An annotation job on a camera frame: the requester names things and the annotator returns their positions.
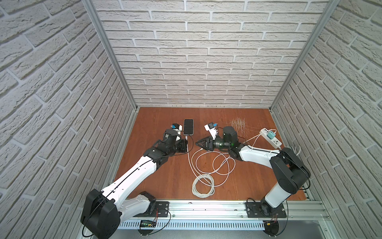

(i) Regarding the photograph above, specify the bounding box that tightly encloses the teal charger adapter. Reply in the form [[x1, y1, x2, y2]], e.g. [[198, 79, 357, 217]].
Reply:
[[267, 131, 276, 139]]

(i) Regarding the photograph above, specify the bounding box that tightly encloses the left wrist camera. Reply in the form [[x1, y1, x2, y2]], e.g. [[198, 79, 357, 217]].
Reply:
[[171, 123, 183, 135]]

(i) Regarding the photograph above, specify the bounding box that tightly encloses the black phone pink case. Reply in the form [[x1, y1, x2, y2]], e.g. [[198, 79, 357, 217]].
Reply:
[[183, 119, 194, 136]]

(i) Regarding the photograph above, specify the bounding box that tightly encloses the white charging cable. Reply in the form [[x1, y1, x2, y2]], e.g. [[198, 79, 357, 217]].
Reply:
[[184, 135, 215, 198], [187, 129, 278, 188]]

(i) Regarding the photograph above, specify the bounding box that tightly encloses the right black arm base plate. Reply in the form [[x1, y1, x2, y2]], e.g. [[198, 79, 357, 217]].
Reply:
[[245, 198, 287, 219]]

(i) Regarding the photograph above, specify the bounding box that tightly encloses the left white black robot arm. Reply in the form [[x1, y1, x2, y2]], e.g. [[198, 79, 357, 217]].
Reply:
[[80, 123, 188, 239]]

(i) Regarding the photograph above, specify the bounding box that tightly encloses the left small circuit board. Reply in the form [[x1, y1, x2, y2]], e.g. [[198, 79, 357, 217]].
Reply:
[[139, 220, 157, 230]]

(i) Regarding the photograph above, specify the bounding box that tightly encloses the white power strip cord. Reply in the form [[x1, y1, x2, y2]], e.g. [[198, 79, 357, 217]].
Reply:
[[280, 145, 302, 157]]

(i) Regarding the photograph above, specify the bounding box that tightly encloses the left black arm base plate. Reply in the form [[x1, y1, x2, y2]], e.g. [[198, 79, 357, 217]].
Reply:
[[134, 201, 170, 218]]

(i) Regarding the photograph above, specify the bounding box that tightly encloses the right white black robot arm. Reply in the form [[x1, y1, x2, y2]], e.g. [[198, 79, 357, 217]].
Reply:
[[196, 126, 311, 216]]

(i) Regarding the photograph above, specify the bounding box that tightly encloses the white power strip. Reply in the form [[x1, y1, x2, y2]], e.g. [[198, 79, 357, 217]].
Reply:
[[260, 128, 282, 149]]

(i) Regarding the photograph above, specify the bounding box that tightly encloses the aluminium front rail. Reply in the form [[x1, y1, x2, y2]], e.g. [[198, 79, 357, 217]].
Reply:
[[116, 199, 330, 223]]

